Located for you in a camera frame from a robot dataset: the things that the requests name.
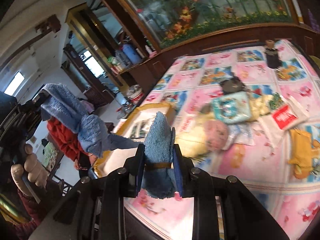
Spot red and white snack bag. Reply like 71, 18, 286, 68
271, 95, 309, 131

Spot teal wet wipes pack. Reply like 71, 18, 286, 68
211, 91, 252, 125

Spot colourful patterned tablecloth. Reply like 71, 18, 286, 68
123, 39, 320, 240

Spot white bucket with red band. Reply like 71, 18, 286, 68
126, 85, 144, 105

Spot person in red jacket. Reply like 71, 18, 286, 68
47, 116, 96, 171

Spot pink round sponge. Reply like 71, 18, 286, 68
204, 120, 229, 152

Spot rolled white yellow poster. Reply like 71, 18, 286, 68
291, 0, 304, 24

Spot yellow cardboard box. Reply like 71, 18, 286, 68
93, 103, 176, 178

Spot large flower landscape painting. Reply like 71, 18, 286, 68
125, 0, 292, 48

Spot yellow foil snack pack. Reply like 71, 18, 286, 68
287, 129, 319, 180

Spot dark small toy bag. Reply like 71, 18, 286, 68
220, 76, 246, 95

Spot left gloved hand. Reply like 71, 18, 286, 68
11, 144, 48, 197

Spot blue knitted cloth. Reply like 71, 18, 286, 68
41, 83, 177, 199

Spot black jar with cork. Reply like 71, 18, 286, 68
265, 40, 281, 69

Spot blue water bottle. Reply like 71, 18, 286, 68
122, 44, 142, 64

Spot purple bottles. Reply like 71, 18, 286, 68
308, 9, 320, 32

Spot yellow fluffy cloth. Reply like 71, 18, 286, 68
176, 95, 272, 158

